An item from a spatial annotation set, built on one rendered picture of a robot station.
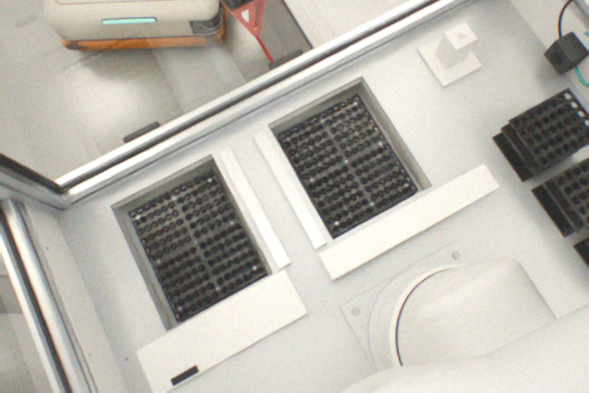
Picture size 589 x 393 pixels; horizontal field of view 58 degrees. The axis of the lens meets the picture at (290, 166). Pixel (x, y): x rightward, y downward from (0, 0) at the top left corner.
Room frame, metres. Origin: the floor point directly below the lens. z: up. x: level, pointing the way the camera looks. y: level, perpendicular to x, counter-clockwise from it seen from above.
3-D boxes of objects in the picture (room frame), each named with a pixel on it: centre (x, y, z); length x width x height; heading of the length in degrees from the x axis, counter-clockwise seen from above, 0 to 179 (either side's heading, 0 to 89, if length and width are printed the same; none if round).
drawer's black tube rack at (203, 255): (0.16, 0.19, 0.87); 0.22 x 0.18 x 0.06; 20
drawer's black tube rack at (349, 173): (0.27, -0.11, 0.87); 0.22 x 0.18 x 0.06; 20
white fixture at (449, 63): (0.43, -0.32, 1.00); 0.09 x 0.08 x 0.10; 20
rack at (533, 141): (0.24, -0.43, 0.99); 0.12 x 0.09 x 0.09; 110
